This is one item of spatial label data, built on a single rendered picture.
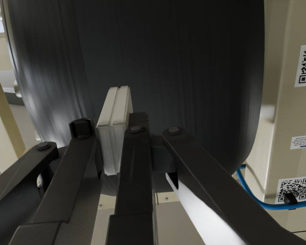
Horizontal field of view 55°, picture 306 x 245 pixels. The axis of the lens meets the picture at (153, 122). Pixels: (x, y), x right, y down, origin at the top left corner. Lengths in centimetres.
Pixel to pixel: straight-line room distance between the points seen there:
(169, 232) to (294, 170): 274
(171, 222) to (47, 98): 315
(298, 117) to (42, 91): 46
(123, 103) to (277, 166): 53
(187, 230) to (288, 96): 287
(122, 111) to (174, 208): 341
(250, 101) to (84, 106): 18
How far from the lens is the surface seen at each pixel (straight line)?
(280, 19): 55
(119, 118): 15
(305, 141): 66
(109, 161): 16
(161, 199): 104
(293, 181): 71
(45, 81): 33
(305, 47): 56
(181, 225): 340
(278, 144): 63
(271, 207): 71
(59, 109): 33
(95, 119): 18
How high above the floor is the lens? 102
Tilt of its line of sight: 31 degrees up
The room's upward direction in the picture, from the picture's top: 174 degrees clockwise
